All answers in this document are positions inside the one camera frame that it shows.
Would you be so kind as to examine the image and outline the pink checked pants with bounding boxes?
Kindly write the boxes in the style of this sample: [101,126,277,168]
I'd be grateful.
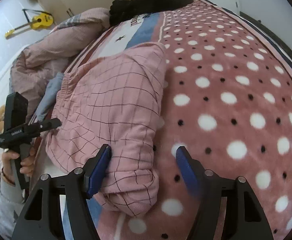
[46,42,166,217]

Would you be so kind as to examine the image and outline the grey sleeve forearm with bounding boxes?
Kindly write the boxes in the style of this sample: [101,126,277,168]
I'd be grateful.
[0,176,24,239]

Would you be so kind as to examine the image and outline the black clothing pile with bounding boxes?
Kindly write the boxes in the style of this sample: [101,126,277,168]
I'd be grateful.
[109,0,193,27]

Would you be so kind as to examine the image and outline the person's left hand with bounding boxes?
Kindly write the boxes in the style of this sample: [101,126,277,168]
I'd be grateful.
[2,147,36,185]

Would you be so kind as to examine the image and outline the grey blue folded cloth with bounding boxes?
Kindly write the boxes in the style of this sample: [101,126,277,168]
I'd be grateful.
[35,72,64,121]

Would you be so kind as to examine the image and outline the pink quilted duvet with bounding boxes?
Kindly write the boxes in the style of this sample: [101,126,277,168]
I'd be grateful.
[10,8,110,121]

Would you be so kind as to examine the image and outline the patterned fleece bed blanket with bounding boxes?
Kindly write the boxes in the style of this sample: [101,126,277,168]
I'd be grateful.
[64,0,292,239]

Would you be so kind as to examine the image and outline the yellow toy guitar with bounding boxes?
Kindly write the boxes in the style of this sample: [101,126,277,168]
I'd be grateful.
[4,9,54,39]

